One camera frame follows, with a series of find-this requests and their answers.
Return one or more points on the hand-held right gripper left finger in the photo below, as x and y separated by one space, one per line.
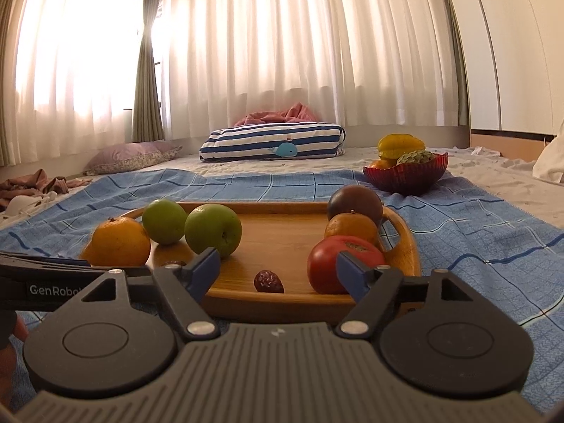
203 273

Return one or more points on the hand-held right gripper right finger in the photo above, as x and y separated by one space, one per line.
354 275

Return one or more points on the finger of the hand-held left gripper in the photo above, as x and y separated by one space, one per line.
44 260

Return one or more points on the red tomato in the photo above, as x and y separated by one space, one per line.
324 266

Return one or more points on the small mandarin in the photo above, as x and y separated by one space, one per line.
350 231

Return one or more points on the dried red date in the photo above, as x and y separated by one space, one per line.
268 282

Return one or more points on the large orange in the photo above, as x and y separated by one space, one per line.
116 242

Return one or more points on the purple passion fruit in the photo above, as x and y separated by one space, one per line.
352 200

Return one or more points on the wooden tray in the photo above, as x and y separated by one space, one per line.
277 238

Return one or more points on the person's left hand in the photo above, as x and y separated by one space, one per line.
18 328

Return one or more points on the white crumpled cloth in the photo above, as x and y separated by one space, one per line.
26 205

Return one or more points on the dusty pink cloth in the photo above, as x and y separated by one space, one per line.
31 185

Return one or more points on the red glass bowl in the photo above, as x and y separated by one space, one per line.
405 178

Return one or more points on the small orange in bowl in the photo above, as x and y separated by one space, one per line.
381 164

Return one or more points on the blue checked blanket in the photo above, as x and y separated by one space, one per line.
462 238

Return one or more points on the green custard apple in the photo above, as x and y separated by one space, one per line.
415 158

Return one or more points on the purple floral pillow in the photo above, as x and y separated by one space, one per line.
127 156

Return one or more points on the yellow starfruit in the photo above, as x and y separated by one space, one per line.
401 145

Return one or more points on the blue striped pillow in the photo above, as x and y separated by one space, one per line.
264 141

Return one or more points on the beige bed sheet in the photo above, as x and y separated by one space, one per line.
498 185

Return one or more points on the pink crumpled blanket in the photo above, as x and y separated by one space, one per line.
282 114

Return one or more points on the small white cloth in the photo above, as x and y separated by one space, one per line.
484 151

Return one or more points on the white sheer curtain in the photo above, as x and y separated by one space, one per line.
308 39
75 61

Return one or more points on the olive green curtain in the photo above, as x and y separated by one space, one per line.
458 53
147 75

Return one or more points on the white bedding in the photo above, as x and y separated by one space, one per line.
550 163

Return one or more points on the white wardrobe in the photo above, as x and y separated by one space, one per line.
520 44

